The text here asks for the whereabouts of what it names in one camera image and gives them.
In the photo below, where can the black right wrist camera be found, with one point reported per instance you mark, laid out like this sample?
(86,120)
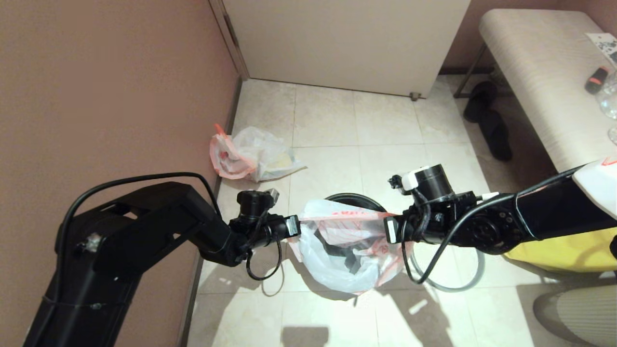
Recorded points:
(431,180)

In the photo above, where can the yellow fabric bag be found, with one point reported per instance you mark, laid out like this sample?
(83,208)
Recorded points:
(569,250)

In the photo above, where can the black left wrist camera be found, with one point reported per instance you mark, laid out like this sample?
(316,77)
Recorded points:
(253,202)

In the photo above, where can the grey skirting board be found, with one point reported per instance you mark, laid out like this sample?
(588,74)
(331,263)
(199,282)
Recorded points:
(226,140)

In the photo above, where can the beige door frame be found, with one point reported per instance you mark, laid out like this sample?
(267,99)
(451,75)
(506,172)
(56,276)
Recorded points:
(230,38)

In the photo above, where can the black slipper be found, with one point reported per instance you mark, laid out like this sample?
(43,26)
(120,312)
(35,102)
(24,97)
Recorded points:
(480,100)
(499,139)

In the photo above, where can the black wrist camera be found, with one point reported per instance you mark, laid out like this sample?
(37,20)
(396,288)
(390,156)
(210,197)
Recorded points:
(431,180)
(253,202)

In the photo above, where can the black marker with red band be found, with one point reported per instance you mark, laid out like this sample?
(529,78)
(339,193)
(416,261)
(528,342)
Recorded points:
(596,80)

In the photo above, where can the white door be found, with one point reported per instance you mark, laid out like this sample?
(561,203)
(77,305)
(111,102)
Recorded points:
(347,43)

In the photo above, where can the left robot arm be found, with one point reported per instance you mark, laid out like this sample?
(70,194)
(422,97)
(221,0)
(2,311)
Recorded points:
(144,226)

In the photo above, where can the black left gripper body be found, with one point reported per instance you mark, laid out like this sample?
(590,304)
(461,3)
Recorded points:
(270,231)

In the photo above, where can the light woodgrain desk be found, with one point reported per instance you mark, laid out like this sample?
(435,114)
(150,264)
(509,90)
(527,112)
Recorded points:
(544,72)

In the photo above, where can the clear wine glass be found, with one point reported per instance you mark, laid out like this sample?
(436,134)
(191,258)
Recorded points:
(609,102)
(613,136)

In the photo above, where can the white leaflet with blue print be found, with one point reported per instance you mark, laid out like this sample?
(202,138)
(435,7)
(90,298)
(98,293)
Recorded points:
(604,44)

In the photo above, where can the black round trash bin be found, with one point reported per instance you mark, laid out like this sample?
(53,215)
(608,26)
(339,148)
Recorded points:
(354,197)

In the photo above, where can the white red-printed trash bag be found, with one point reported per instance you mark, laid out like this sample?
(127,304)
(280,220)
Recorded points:
(255,154)
(332,274)

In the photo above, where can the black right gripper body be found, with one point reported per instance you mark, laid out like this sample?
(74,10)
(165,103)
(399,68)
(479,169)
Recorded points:
(434,224)

